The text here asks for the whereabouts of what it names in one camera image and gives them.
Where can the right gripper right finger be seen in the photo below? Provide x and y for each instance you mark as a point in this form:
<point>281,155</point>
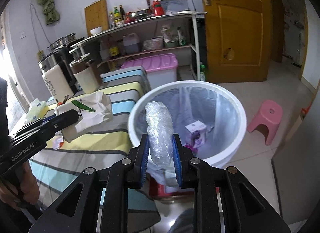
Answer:
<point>194,173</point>

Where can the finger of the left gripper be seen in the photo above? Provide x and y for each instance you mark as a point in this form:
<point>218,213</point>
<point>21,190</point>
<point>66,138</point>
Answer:
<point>48,119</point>
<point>57,125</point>

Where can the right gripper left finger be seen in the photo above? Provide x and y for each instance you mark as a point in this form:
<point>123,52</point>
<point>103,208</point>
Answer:
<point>128,173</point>

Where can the purple milk carton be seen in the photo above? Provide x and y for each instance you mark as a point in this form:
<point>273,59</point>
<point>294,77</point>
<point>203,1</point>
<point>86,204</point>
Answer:
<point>196,133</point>

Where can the white paper bag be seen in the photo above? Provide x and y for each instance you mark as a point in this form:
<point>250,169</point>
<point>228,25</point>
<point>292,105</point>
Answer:
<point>93,109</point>

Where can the clear plastic wrap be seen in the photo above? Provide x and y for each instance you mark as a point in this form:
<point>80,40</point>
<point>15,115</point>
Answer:
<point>160,131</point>

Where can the strawberry milk carton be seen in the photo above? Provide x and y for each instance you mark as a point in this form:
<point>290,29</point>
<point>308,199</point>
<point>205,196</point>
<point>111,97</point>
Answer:
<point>58,142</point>

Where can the purple snack bag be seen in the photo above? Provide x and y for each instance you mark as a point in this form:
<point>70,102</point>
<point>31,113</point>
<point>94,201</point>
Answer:
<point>192,148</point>

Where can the white trash bin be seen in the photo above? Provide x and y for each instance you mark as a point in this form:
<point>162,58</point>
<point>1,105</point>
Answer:
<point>190,101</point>

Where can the person's left hand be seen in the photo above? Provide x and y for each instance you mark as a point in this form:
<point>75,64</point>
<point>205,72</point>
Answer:
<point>28,186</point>

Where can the yellow tissue pack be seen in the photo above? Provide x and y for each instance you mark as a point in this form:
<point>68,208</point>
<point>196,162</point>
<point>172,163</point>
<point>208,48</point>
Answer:
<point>37,110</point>

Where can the striped tablecloth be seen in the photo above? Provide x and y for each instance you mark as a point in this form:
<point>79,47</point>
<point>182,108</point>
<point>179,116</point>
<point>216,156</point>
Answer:
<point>55,167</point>

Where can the white electric kettle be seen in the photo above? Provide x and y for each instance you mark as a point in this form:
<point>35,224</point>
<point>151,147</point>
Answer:
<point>57,74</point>

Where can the cream brown lidded mug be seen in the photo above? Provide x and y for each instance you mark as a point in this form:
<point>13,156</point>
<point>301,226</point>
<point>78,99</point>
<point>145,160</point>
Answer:
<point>86,73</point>

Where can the steel pot on stove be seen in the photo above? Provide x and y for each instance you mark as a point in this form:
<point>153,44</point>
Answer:
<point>62,41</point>

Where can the pink plastic stool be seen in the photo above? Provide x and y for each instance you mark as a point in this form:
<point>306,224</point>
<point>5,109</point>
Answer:
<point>269,115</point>

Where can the green glass bottle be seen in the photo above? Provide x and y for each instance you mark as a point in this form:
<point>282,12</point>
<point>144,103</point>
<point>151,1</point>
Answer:
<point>202,73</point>

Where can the white bowl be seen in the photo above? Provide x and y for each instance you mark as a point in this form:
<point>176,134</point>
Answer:
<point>96,30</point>

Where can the refrigerator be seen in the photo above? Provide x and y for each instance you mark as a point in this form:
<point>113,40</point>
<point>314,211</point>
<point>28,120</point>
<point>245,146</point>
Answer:
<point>296,169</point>

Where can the pink lidded storage box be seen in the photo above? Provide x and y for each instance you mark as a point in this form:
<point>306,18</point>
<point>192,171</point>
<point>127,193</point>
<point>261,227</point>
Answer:
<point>160,69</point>

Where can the wooden cutting board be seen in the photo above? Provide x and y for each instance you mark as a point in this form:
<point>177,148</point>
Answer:
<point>96,15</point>

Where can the metal shelf rack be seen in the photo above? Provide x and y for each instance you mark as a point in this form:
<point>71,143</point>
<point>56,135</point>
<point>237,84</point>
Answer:
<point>150,27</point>

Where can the red bottle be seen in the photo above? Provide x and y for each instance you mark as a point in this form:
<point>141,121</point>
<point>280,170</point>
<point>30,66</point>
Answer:
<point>157,8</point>

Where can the wooden door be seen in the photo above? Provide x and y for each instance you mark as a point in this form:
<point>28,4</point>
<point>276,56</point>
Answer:
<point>238,38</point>

